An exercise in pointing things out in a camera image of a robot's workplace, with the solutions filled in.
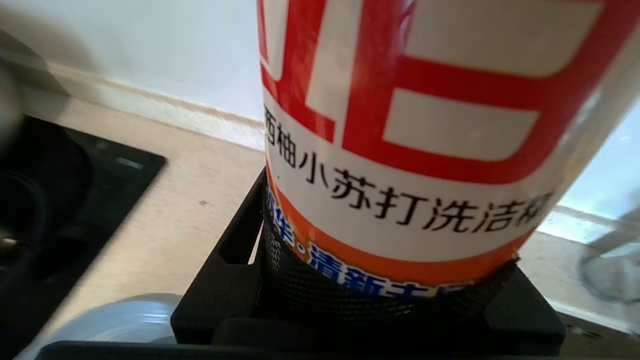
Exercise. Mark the orange dish soap bottle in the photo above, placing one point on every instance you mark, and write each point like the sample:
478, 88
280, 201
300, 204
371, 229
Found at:
425, 125

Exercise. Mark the gray plate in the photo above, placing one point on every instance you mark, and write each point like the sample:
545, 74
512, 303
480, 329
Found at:
110, 320

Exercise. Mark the black frying pan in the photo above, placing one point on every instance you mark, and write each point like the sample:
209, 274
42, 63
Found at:
30, 200

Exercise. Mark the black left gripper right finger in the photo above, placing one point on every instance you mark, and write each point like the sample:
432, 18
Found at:
525, 320

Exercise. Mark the black induction cooktop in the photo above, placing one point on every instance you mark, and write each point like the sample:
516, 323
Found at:
125, 170

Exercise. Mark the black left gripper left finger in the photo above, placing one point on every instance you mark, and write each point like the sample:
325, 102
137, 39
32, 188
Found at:
210, 305

